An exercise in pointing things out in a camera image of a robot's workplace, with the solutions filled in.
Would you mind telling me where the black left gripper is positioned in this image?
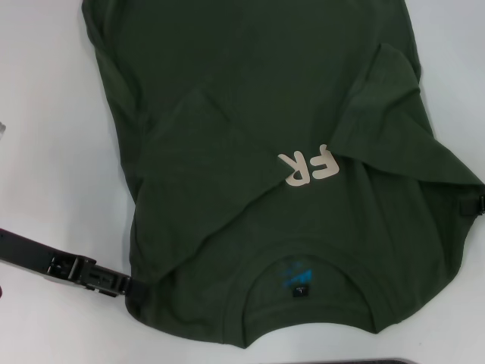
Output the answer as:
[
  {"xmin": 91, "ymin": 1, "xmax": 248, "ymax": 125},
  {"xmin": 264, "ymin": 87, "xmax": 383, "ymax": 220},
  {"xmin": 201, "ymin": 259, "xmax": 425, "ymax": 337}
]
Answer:
[{"xmin": 0, "ymin": 227, "xmax": 147, "ymax": 300}]

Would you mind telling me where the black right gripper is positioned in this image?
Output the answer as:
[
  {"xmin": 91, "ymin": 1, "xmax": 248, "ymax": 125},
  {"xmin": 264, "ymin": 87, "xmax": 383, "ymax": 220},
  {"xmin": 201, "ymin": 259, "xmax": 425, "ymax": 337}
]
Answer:
[{"xmin": 458, "ymin": 194, "xmax": 485, "ymax": 218}]

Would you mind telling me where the dark green FREE T-shirt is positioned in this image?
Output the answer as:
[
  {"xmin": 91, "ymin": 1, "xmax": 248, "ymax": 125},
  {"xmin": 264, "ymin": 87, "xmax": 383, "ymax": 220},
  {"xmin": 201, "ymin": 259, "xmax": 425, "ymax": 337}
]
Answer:
[{"xmin": 81, "ymin": 0, "xmax": 482, "ymax": 338}]

